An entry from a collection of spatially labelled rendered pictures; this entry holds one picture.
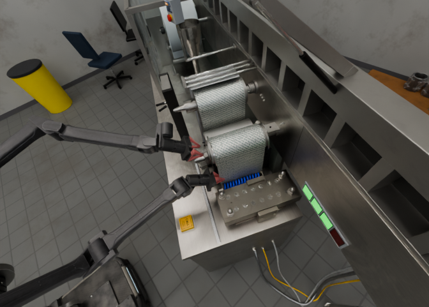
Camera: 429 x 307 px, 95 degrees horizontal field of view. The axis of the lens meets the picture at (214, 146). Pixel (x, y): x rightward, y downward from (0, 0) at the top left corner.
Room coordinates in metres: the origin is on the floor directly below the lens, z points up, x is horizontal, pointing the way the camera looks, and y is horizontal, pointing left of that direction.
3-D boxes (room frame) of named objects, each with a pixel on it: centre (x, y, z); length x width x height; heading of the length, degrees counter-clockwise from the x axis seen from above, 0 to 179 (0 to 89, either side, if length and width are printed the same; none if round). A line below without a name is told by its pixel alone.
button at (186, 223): (0.35, 0.23, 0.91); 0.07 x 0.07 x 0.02; 8
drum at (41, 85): (3.07, 2.50, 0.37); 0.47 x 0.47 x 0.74
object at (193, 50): (1.27, 0.01, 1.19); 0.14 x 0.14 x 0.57
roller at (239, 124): (0.68, -0.09, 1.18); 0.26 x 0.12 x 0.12; 98
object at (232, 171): (0.50, -0.11, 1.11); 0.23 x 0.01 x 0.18; 98
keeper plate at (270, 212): (0.29, -0.19, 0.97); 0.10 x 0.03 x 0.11; 98
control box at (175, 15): (1.09, 0.07, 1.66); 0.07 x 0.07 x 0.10; 26
